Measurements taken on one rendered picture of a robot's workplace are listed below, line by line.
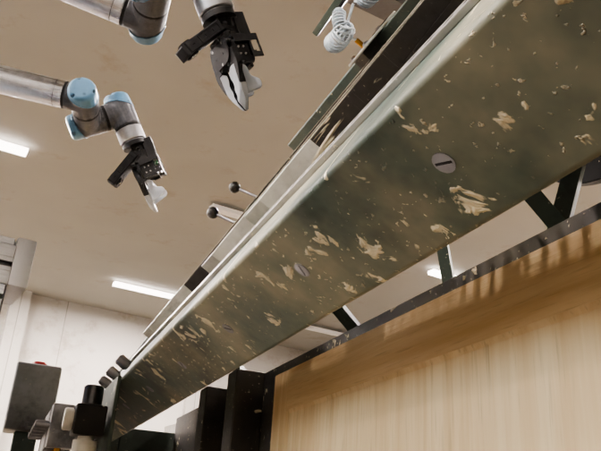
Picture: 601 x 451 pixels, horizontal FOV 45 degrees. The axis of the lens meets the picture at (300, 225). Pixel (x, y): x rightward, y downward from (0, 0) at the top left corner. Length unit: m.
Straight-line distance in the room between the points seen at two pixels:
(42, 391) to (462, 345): 1.52
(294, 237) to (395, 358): 0.30
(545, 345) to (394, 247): 0.18
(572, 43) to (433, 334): 0.51
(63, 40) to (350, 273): 5.55
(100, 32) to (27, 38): 0.62
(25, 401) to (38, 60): 4.60
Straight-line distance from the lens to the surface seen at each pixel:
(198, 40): 1.47
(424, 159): 0.52
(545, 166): 0.48
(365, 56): 2.10
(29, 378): 2.15
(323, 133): 1.00
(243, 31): 1.54
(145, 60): 6.11
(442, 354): 0.84
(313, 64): 5.89
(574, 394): 0.67
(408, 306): 0.97
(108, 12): 1.64
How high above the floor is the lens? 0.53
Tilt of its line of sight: 23 degrees up
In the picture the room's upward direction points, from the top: 4 degrees clockwise
